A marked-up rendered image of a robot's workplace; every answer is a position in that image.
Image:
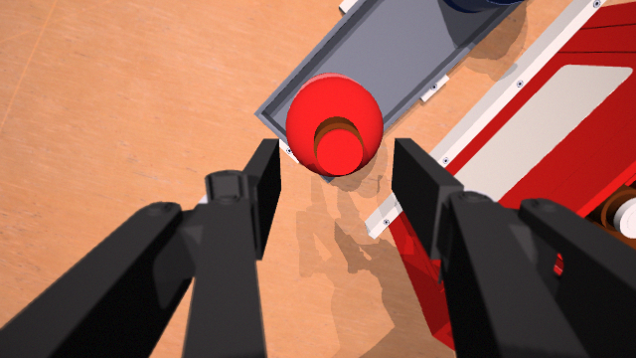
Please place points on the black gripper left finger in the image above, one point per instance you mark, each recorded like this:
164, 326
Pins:
107, 306

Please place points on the grey rectangular tray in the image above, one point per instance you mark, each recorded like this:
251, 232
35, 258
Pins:
396, 49

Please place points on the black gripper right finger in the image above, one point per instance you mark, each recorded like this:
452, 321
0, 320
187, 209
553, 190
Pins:
504, 299

